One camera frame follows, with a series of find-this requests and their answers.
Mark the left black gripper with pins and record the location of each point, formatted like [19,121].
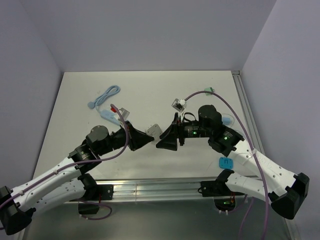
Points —
[136,138]

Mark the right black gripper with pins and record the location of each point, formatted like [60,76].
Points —
[170,142]

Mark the white plug adapter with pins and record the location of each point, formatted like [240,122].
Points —
[154,131]

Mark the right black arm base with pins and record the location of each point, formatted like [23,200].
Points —
[215,192]

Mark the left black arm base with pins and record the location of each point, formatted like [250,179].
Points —
[100,193]

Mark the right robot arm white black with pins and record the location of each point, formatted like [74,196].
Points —
[283,190]

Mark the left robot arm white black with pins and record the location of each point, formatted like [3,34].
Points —
[68,180]

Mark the green plug adapter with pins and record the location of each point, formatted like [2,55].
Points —
[209,91]

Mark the blue flat plug adapter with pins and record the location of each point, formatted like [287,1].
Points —
[226,163]

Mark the light blue power strip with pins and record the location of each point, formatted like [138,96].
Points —
[108,115]

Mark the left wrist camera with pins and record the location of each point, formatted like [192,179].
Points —
[121,112]

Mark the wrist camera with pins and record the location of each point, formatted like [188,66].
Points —
[179,105]
[121,112]

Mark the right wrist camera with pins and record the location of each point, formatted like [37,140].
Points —
[179,105]

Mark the aluminium front rail frame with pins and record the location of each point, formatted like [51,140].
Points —
[154,209]

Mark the aluminium rail frame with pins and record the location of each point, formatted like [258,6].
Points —
[248,115]
[154,209]

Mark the light blue charger with cable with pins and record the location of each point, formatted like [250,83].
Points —
[229,121]

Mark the aluminium right rail frame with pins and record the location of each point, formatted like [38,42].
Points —
[248,115]

